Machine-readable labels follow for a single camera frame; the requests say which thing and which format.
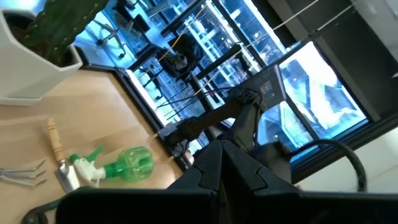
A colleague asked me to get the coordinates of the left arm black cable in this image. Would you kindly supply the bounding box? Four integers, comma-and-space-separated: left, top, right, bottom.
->
289, 139, 368, 193

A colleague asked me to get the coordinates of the tall green cactus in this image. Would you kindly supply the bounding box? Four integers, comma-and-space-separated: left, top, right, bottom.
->
21, 0, 109, 68

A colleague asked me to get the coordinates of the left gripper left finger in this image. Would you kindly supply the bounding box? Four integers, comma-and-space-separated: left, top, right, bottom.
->
167, 140, 223, 224

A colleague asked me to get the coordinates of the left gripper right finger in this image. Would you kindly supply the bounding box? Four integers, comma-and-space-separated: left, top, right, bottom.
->
222, 140, 299, 224

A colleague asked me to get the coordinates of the green spray bottle white nozzle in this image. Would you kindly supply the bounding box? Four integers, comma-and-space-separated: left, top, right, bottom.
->
68, 144, 155, 189

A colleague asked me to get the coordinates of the white hexagonal plant pot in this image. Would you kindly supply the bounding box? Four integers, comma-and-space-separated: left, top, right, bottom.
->
0, 9, 83, 107

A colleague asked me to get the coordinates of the wooden-handled hand rake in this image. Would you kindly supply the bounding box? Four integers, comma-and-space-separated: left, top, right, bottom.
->
0, 159, 48, 187

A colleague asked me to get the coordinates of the wooden-handled silver trowel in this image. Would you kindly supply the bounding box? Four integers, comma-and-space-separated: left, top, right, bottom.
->
46, 118, 81, 194

